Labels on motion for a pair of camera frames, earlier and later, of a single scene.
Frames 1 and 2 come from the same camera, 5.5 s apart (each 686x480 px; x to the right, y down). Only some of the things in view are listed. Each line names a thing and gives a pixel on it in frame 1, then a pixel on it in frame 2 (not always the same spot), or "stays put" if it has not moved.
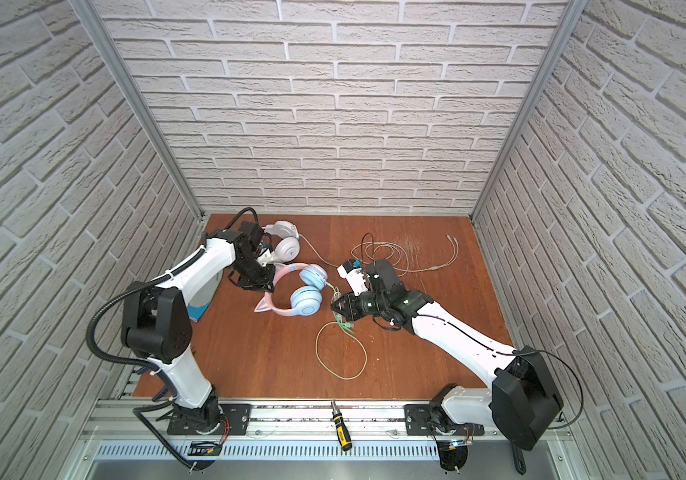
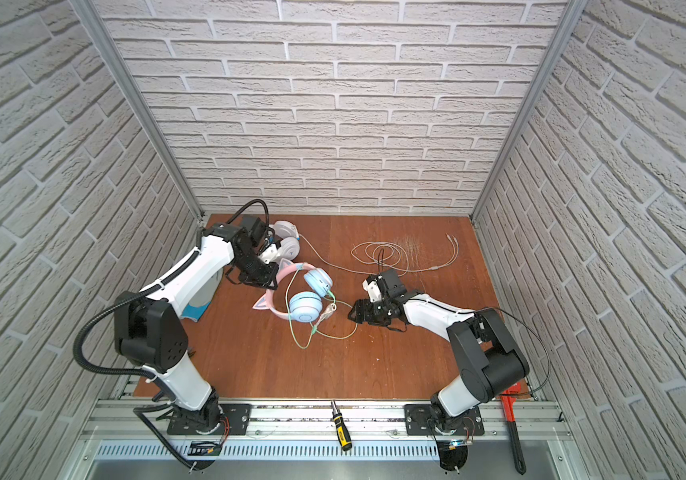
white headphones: (287, 248) stays put
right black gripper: (352, 311) stays put
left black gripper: (266, 285) stays put
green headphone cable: (338, 352) to (315, 329)
